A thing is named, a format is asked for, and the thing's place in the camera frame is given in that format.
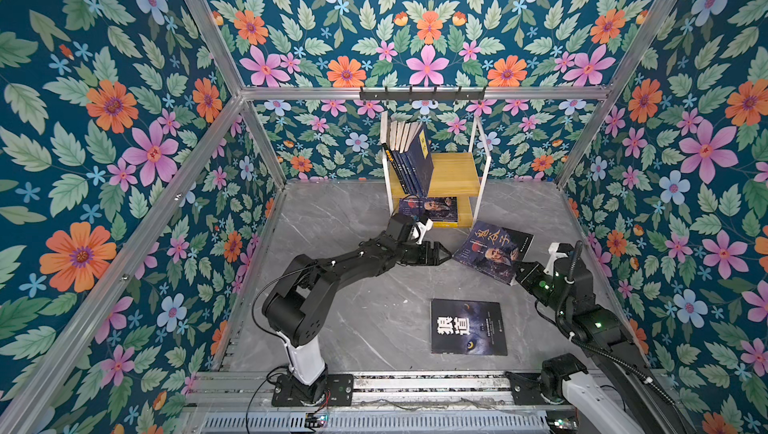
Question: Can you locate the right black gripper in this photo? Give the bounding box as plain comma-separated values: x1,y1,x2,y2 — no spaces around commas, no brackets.
512,257,571,321

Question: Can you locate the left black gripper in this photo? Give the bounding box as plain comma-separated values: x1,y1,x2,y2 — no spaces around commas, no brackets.
394,239,454,265

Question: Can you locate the dark illustrated cover book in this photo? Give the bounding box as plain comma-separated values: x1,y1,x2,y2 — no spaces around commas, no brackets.
398,196,459,222

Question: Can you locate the purple book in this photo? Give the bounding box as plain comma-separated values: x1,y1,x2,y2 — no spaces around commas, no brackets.
452,221,534,285

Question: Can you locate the black wolf cover book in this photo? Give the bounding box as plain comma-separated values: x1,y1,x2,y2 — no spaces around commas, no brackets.
430,298,508,356

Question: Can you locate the navy book yellow label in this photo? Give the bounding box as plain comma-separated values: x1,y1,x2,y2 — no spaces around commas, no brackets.
383,117,407,194

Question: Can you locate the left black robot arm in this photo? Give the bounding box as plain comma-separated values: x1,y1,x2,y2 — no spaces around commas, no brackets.
261,214,452,405

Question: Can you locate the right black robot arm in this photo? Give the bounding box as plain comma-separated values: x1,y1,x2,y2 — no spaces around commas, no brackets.
514,243,695,433

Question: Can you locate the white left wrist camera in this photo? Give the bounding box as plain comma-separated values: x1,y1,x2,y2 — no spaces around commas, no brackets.
411,218,433,245

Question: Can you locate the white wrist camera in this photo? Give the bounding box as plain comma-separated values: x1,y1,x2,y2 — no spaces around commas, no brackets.
547,242,573,270
411,218,433,245

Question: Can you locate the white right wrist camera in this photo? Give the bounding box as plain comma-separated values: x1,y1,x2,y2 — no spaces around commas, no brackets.
547,242,573,270

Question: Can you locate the wooden shelf white frame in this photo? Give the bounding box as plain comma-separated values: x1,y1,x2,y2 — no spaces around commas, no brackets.
384,117,492,228

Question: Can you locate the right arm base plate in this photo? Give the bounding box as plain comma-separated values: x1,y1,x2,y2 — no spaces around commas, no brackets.
504,371,564,405

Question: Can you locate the black hook rail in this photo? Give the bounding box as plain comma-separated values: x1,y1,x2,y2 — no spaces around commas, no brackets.
358,86,486,102

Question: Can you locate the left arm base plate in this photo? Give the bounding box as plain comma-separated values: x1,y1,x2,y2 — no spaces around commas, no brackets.
271,374,355,407

